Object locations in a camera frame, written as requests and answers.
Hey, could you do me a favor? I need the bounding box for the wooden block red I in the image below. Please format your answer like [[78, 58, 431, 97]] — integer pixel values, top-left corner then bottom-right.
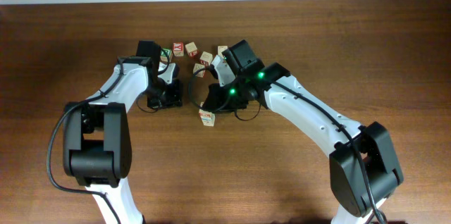
[[199, 109, 216, 127]]

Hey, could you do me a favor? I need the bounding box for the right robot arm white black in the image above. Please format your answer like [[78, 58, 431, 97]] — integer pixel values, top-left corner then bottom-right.
[[202, 40, 404, 223]]

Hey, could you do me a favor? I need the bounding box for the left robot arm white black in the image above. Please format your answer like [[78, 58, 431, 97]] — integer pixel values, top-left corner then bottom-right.
[[61, 40, 183, 223]]

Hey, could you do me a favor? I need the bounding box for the green B wooden block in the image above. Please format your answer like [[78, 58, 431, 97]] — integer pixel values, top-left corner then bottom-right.
[[161, 48, 173, 63]]

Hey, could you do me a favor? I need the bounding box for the wooden block letter M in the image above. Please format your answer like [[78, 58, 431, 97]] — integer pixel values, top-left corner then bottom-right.
[[193, 63, 206, 77]]

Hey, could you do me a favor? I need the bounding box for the wooden block number 8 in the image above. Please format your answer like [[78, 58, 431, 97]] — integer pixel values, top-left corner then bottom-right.
[[199, 51, 214, 66]]

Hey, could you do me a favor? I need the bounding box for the wooden block apple A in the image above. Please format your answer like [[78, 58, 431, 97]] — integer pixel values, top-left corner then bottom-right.
[[218, 46, 228, 58]]

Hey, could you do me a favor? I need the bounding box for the red Y wooden block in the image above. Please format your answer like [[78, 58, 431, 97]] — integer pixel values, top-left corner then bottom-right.
[[173, 42, 185, 57]]

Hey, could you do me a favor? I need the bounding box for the wooden block number 5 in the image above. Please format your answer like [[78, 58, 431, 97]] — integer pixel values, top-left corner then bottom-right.
[[185, 42, 199, 58]]

